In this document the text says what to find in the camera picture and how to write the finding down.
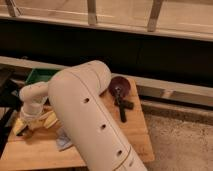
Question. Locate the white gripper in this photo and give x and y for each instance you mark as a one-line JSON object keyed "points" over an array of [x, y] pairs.
{"points": [[31, 112]]}

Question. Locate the small metal cup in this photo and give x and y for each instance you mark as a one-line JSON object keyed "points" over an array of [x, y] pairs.
{"points": [[25, 134]]}

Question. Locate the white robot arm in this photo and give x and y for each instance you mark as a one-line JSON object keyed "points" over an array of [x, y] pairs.
{"points": [[74, 95]]}

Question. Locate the green plastic tray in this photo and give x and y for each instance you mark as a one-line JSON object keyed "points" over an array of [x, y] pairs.
{"points": [[40, 74]]}

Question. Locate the wooden table board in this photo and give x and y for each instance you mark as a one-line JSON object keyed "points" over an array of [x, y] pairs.
{"points": [[40, 152]]}

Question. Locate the crumpled blue cloth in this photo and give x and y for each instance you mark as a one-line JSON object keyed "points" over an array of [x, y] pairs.
{"points": [[63, 142]]}

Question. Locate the black side stand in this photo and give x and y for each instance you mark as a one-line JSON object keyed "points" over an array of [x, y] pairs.
{"points": [[7, 100]]}

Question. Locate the dark red bowl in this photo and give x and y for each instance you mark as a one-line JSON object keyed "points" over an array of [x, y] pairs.
{"points": [[119, 85]]}

